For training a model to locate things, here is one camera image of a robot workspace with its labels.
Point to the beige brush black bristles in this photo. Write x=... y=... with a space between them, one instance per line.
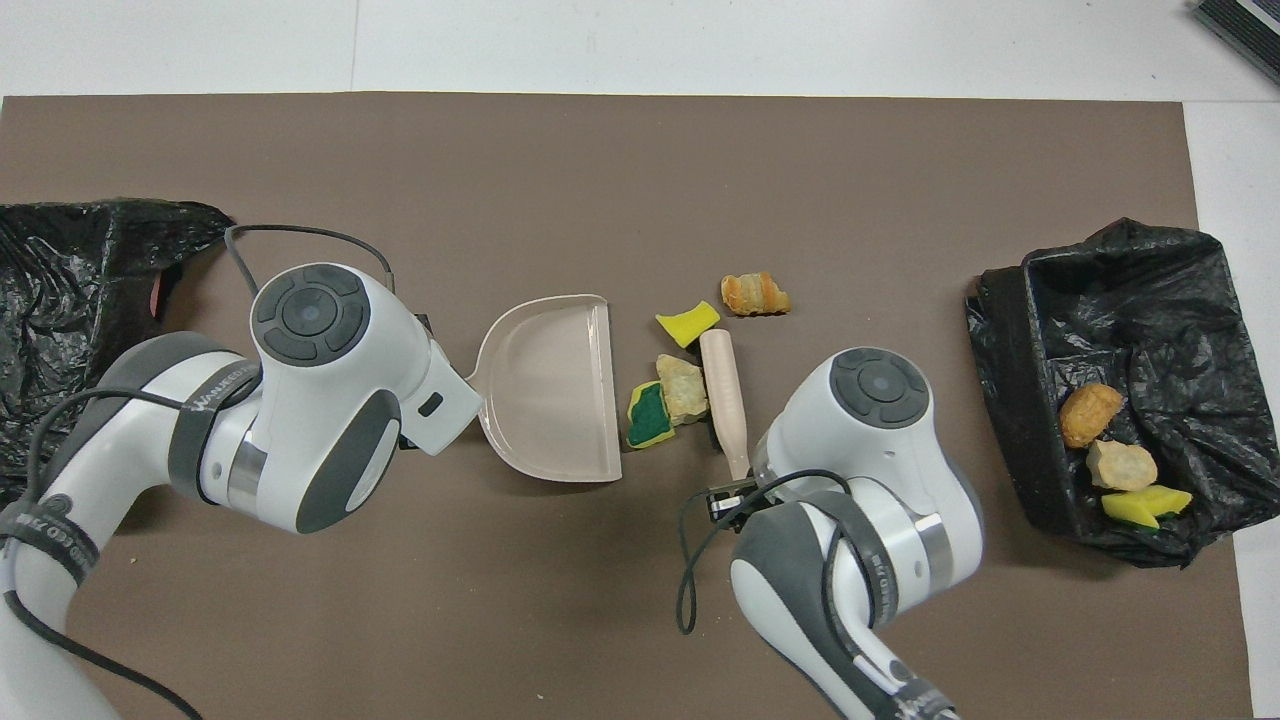
x=724 y=390

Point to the green yellow sponge piece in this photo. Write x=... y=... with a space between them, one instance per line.
x=650 y=418

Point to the pale bread chunk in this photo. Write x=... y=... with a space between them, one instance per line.
x=683 y=390
x=1122 y=466

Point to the beige plastic dustpan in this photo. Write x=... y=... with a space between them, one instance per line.
x=555 y=390

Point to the orange croissant piece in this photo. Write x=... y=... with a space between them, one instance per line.
x=755 y=295

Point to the brown bread roll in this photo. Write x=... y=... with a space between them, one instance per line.
x=1090 y=415

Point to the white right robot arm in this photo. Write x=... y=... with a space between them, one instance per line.
x=880 y=450

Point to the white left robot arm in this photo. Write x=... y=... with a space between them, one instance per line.
x=310 y=400

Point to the pink bin edge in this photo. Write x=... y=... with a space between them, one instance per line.
x=157 y=295

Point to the black trash bag bin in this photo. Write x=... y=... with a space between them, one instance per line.
x=1190 y=330
x=60 y=280

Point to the brown table mat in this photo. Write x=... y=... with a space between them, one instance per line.
x=600 y=180

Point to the black ridged strip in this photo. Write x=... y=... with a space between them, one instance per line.
x=1245 y=30

